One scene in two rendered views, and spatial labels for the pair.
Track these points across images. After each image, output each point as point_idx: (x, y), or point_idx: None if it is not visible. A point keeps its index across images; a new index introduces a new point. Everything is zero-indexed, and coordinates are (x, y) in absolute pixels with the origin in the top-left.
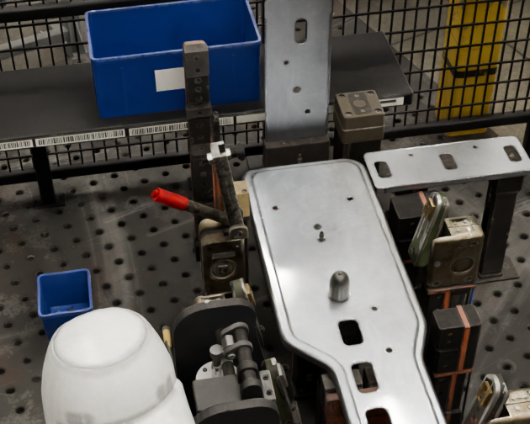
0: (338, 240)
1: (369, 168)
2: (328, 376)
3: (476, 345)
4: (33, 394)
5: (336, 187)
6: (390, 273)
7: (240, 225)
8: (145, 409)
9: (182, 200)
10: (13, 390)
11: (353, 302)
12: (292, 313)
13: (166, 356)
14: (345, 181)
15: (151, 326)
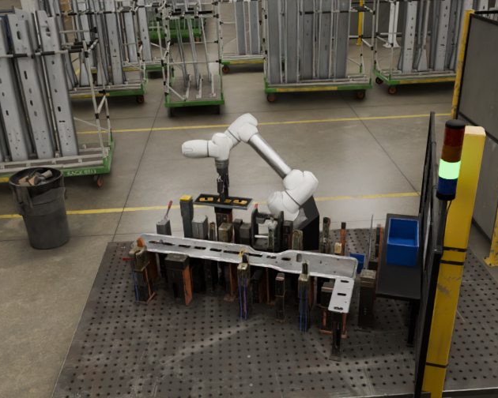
0: (318, 265)
1: (346, 279)
2: None
3: (275, 286)
4: None
5: (341, 271)
6: (300, 269)
7: (321, 239)
8: (212, 140)
9: None
10: None
11: (295, 261)
12: (297, 253)
13: (216, 140)
14: (342, 273)
15: (220, 138)
